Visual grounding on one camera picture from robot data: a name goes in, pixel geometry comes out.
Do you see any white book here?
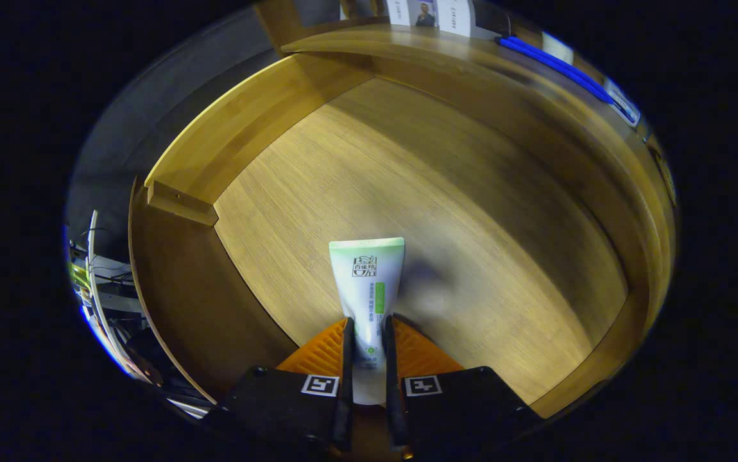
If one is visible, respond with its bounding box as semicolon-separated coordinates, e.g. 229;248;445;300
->
438;0;476;37

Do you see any blue folded cloth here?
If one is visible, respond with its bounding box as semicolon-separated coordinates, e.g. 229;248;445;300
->
496;35;617;105

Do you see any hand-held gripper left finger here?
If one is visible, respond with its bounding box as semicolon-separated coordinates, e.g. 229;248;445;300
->
205;316;355;453

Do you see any white and green tube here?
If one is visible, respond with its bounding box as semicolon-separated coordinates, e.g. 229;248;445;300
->
329;237;406;406

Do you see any white bottle with blue cap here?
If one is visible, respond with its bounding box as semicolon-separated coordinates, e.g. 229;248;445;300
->
603;77;642;127

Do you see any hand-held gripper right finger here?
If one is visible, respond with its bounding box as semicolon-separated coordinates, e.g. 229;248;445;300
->
382;314;544;450

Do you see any purple book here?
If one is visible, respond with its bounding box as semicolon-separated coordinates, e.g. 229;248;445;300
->
385;0;440;28

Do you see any wooden drawer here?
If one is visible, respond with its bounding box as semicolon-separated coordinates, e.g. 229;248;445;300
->
128;51;678;421

